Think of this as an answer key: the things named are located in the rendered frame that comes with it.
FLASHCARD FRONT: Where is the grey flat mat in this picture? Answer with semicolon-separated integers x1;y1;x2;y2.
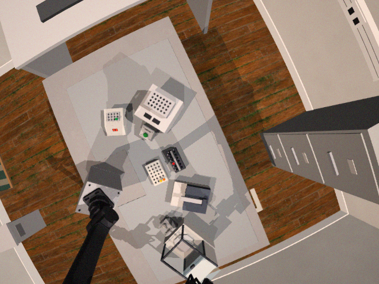
66;38;258;282

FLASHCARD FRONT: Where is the cream block with round holes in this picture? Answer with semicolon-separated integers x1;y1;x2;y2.
104;108;128;136

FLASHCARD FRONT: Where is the white tube rack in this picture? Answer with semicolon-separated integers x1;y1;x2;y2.
145;160;169;186

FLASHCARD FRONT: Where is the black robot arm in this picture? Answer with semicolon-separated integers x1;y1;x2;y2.
62;188;119;284

